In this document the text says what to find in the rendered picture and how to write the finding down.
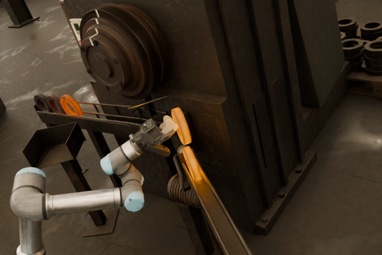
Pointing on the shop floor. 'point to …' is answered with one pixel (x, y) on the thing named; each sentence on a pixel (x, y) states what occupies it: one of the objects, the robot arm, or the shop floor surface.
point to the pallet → (366, 35)
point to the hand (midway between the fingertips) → (179, 122)
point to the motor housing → (191, 216)
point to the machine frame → (215, 78)
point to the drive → (316, 46)
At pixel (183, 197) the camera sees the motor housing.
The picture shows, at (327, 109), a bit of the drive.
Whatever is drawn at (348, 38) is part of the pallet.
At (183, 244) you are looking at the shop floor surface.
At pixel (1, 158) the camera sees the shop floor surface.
